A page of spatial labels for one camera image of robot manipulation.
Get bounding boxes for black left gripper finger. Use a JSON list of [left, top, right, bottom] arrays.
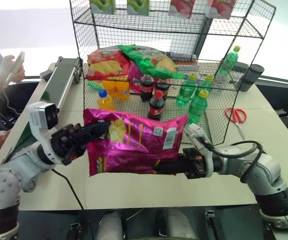
[[80, 121, 111, 144], [63, 142, 88, 167]]

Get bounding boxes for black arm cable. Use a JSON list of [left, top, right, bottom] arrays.
[[199, 136, 264, 184], [52, 168, 85, 210]]

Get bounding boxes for white controller cable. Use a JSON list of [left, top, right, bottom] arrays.
[[3, 84, 22, 116]]

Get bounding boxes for green soda bottle yellow cap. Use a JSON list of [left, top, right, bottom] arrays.
[[217, 45, 242, 77], [187, 89, 210, 125], [175, 73, 198, 107], [197, 74, 215, 97]]

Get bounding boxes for person's bare hand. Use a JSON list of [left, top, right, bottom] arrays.
[[2, 55, 26, 83]]

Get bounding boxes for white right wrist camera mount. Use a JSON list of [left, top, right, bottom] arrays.
[[184, 122, 213, 162]]

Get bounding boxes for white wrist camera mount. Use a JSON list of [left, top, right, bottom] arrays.
[[28, 101, 60, 166], [184, 122, 213, 162]]

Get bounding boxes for small green snack bag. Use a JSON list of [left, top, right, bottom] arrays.
[[87, 79, 105, 90]]

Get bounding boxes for large magenta chip bag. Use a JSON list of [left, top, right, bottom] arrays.
[[83, 107, 189, 177]]

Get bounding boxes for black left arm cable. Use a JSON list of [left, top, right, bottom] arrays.
[[52, 168, 85, 210]]

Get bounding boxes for red strawberry juice carton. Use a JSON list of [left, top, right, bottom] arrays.
[[169, 0, 196, 19], [206, 0, 232, 20]]

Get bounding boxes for red chip bag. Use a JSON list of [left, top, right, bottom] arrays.
[[86, 47, 131, 82]]

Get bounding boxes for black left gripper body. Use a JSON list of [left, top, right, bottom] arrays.
[[50, 122, 88, 166]]

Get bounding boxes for orange soda bottle blue cap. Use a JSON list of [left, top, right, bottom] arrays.
[[97, 89, 115, 112]]

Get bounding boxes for red handled scissors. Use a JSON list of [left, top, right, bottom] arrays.
[[224, 107, 247, 141]]

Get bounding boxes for grey rounded robot leg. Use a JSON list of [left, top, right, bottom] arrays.
[[97, 209, 123, 240], [162, 207, 197, 240]]

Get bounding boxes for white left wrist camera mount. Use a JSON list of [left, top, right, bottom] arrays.
[[28, 101, 60, 166]]

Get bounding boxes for black cylinder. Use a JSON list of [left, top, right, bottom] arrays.
[[238, 63, 265, 93]]

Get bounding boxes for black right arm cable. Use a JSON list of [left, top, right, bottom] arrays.
[[199, 136, 264, 184]]

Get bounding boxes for white handheld controller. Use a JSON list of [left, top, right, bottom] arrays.
[[0, 51, 26, 88]]

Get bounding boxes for green chip bag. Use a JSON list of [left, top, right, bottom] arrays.
[[118, 44, 186, 80]]

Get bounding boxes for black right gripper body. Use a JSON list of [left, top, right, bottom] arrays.
[[182, 147, 207, 180]]

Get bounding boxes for conveyor belt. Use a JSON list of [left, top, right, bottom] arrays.
[[5, 56, 85, 163]]

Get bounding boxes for black wire rack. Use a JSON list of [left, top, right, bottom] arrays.
[[69, 0, 277, 146]]

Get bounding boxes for cola bottle red cap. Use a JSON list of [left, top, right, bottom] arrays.
[[139, 74, 155, 103], [155, 78, 170, 102], [147, 89, 165, 122]]

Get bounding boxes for green apple juice carton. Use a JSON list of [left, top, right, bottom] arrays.
[[126, 0, 150, 17], [89, 0, 116, 15]]

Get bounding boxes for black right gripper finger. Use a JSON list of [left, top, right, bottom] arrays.
[[154, 159, 186, 175]]

